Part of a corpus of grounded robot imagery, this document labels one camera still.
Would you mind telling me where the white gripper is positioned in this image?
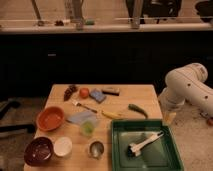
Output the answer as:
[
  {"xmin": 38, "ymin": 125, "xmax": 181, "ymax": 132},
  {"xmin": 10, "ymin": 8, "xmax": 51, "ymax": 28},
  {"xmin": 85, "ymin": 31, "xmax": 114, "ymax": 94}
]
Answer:
[{"xmin": 159, "ymin": 97, "xmax": 184, "ymax": 126}]

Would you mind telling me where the dark purple grape bunch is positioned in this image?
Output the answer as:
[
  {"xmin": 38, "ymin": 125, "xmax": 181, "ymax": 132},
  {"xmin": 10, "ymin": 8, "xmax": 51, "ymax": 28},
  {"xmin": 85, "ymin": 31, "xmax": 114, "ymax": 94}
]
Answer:
[{"xmin": 64, "ymin": 84, "xmax": 78, "ymax": 101}]

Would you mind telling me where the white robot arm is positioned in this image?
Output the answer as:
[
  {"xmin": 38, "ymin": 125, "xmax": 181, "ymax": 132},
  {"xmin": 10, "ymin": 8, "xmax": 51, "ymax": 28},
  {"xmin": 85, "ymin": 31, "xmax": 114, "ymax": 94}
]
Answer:
[{"xmin": 158, "ymin": 63, "xmax": 213, "ymax": 125}]

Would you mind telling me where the metal cup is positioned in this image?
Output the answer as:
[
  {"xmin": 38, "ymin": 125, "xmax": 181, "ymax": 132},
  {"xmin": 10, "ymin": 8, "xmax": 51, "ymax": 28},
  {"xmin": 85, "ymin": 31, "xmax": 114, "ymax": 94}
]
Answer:
[{"xmin": 88, "ymin": 141, "xmax": 104, "ymax": 159}]

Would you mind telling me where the green plastic cup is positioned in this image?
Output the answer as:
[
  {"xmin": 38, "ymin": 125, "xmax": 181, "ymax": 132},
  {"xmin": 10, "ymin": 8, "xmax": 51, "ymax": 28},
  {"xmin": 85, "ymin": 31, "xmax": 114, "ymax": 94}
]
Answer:
[{"xmin": 80, "ymin": 120, "xmax": 96, "ymax": 137}]

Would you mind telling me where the green chili pepper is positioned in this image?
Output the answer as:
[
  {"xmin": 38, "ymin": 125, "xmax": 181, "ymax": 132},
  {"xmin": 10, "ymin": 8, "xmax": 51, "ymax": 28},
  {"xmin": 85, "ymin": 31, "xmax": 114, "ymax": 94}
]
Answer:
[{"xmin": 128, "ymin": 104, "xmax": 148, "ymax": 119}]

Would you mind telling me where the green plastic tray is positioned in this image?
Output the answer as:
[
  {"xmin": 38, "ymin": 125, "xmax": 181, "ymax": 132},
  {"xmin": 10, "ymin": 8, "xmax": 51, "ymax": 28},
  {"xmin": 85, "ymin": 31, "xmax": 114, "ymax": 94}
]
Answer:
[{"xmin": 111, "ymin": 119, "xmax": 184, "ymax": 171}]

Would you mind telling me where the white dish brush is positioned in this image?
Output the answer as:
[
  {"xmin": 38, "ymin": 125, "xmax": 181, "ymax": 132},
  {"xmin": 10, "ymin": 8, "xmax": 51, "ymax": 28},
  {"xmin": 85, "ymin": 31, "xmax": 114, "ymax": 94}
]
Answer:
[{"xmin": 127, "ymin": 131, "xmax": 164, "ymax": 157}]

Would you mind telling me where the yellow banana toy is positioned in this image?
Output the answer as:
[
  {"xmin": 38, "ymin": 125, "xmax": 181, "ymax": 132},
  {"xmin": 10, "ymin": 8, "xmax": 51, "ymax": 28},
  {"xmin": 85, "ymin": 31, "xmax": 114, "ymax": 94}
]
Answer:
[{"xmin": 101, "ymin": 111, "xmax": 122, "ymax": 119}]

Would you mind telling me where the blue sponge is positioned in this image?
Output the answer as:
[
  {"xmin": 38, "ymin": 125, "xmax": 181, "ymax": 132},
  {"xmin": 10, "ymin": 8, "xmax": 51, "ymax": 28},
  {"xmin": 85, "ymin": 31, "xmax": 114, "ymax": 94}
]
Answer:
[{"xmin": 90, "ymin": 89, "xmax": 106, "ymax": 103}]

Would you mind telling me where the clear plastic bag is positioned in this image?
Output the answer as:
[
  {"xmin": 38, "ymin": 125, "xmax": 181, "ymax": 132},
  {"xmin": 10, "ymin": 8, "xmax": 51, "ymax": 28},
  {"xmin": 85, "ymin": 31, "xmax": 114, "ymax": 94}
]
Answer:
[{"xmin": 67, "ymin": 110, "xmax": 98, "ymax": 125}]

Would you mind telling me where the silver fork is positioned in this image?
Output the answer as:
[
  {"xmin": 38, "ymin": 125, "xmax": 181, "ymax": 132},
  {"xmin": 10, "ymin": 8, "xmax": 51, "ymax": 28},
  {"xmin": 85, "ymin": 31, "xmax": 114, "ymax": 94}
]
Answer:
[{"xmin": 72, "ymin": 101, "xmax": 97, "ymax": 113}]

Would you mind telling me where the white small bowl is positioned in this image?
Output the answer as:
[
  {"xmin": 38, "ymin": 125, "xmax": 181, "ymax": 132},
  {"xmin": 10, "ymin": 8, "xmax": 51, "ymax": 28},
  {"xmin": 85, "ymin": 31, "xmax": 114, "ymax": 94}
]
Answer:
[{"xmin": 54, "ymin": 137, "xmax": 72, "ymax": 157}]

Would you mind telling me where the orange bowl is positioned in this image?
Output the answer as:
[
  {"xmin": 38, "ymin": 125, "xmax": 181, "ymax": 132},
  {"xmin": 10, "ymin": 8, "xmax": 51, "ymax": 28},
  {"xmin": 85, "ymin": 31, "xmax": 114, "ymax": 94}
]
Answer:
[{"xmin": 36, "ymin": 106, "xmax": 65, "ymax": 132}]

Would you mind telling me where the dark purple bowl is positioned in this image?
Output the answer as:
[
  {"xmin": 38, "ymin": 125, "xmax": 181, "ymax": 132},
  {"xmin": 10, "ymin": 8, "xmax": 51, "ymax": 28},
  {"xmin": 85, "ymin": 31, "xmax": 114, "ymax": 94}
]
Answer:
[{"xmin": 24, "ymin": 137, "xmax": 53, "ymax": 167}]

